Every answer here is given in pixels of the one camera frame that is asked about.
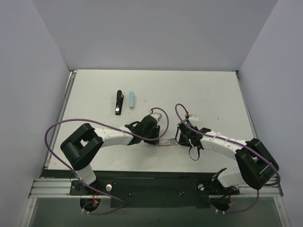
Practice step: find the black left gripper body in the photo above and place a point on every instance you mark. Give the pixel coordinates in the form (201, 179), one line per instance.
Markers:
(155, 135)

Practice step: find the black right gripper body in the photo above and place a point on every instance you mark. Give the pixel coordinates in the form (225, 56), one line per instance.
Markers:
(181, 136)

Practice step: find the black stapler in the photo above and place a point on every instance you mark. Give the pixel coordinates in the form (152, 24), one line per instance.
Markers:
(119, 102)

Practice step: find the staple box tray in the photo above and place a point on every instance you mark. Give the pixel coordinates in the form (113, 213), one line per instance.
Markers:
(173, 142)

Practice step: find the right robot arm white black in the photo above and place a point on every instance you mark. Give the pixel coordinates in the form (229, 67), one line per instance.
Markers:
(255, 165)

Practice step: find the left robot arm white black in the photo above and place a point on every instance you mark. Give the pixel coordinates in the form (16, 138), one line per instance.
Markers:
(81, 147)

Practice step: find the red white staple box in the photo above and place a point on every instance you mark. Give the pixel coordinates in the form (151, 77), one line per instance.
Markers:
(164, 142)

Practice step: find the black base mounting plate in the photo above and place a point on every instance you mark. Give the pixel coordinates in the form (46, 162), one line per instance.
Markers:
(162, 189)

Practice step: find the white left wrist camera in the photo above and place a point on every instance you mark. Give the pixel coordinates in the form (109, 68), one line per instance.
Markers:
(156, 116)

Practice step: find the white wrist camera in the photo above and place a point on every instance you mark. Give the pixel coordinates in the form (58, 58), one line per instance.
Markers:
(192, 117)
(156, 116)

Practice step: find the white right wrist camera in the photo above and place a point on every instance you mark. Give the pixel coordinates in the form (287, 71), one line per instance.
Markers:
(192, 117)

